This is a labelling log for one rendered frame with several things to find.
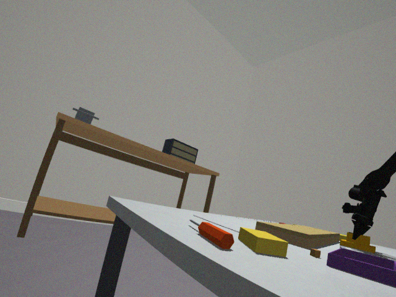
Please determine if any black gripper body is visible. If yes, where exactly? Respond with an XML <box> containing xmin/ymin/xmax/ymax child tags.
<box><xmin>352</xmin><ymin>202</ymin><xmax>377</xmax><ymax>227</ymax></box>

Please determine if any purple tray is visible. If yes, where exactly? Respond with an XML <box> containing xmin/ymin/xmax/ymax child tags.
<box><xmin>327</xmin><ymin>248</ymin><xmax>396</xmax><ymax>287</ymax></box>

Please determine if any beige panel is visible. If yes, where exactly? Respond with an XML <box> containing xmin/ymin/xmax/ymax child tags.
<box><xmin>256</xmin><ymin>222</ymin><xmax>340</xmax><ymax>249</ymax></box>

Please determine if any small brown block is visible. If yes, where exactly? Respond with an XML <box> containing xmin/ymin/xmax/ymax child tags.
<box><xmin>310</xmin><ymin>248</ymin><xmax>321</xmax><ymax>258</ymax></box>

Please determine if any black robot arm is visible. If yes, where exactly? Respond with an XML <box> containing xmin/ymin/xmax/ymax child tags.
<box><xmin>342</xmin><ymin>152</ymin><xmax>396</xmax><ymax>213</ymax></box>

